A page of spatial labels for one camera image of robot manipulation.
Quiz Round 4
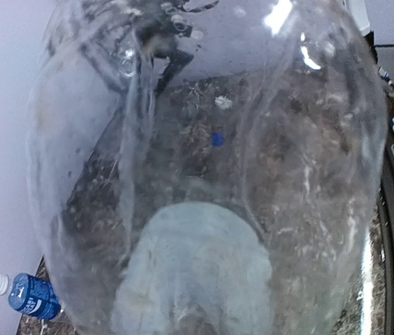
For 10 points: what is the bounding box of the pepsi bottle blue label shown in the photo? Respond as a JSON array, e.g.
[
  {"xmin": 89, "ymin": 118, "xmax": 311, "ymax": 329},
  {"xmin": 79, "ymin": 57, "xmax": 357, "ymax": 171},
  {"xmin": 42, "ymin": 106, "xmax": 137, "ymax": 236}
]
[{"xmin": 27, "ymin": 1, "xmax": 387, "ymax": 334}]

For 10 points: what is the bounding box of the blue pepsi bottle cap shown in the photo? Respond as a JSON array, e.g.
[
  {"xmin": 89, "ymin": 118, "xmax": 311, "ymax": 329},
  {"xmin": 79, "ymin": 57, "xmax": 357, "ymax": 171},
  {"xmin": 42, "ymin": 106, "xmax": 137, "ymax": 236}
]
[{"xmin": 211, "ymin": 133, "xmax": 224, "ymax": 147}]

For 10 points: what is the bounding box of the white flip bottle cap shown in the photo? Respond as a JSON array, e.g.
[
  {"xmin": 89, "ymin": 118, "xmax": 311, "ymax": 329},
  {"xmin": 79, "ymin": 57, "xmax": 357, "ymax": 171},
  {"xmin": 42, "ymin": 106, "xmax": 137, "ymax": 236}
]
[{"xmin": 214, "ymin": 96, "xmax": 233, "ymax": 110}]

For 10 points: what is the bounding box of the small water bottle blue label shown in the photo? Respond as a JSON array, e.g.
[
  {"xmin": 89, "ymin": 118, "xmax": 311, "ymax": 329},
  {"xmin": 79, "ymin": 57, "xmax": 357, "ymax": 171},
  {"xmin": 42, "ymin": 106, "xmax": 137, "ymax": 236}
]
[{"xmin": 0, "ymin": 273, "xmax": 61, "ymax": 320}]

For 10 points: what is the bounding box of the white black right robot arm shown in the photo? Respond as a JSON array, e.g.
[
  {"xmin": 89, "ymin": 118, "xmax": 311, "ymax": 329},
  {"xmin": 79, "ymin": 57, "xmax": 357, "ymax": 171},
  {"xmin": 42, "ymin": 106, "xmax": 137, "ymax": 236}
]
[{"xmin": 74, "ymin": 1, "xmax": 218, "ymax": 94}]

